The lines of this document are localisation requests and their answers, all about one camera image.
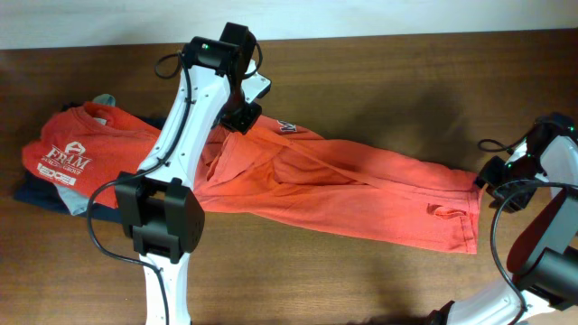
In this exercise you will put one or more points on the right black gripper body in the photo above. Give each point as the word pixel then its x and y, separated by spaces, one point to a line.
pixel 497 175

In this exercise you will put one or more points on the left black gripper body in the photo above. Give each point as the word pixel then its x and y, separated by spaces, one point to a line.
pixel 238 114

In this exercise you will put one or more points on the plain red t-shirt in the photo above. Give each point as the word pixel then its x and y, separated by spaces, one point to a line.
pixel 289 174

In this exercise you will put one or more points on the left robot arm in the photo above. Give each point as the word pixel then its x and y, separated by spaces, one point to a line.
pixel 219 86

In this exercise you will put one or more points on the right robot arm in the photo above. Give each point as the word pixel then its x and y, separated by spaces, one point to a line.
pixel 540 274

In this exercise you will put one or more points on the folded red printed t-shirt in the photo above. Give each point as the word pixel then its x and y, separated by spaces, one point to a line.
pixel 87 146

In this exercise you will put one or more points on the folded navy blue t-shirt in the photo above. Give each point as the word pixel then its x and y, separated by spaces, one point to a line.
pixel 43 194

